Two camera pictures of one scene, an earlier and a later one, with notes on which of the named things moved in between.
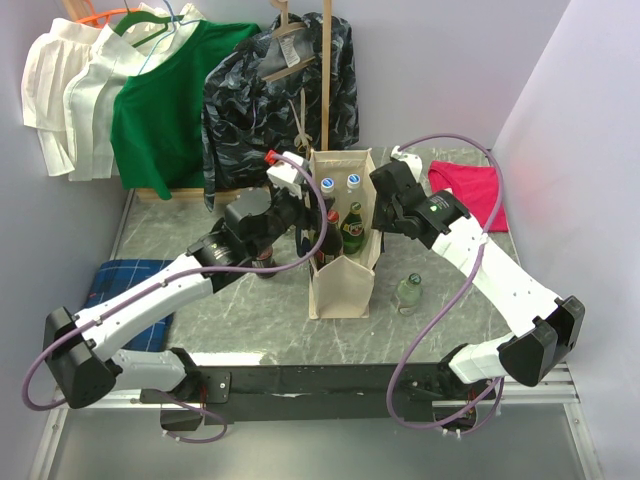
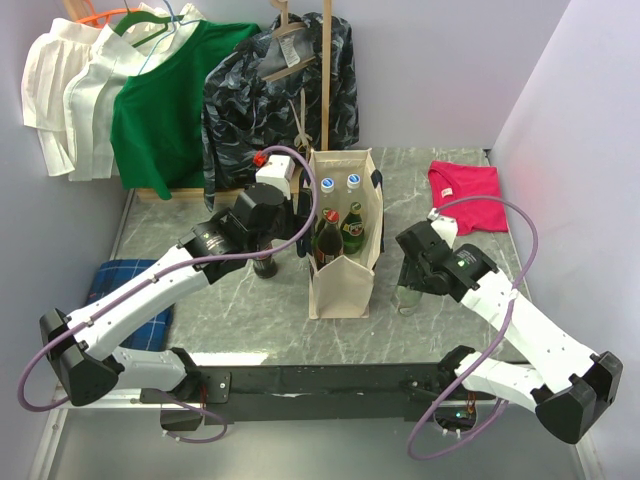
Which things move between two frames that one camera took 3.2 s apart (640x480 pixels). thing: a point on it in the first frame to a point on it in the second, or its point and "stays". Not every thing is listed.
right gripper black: [379, 222] to [408, 276]
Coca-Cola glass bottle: [264, 259] stays
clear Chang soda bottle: [408, 295] stays
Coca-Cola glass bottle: [333, 241] stays
